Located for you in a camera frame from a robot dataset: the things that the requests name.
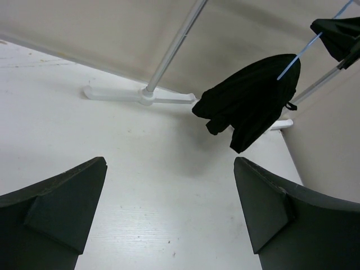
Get white clothes rack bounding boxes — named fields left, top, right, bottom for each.
left=82, top=0, right=360, bottom=131

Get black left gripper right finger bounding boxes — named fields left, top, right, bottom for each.
left=234, top=157, right=359, bottom=269

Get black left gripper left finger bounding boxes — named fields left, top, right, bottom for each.
left=1, top=157, right=107, bottom=269

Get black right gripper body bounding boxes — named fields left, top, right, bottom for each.
left=310, top=17, right=359, bottom=70

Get black trousers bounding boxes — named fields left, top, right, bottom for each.
left=192, top=53, right=301, bottom=154

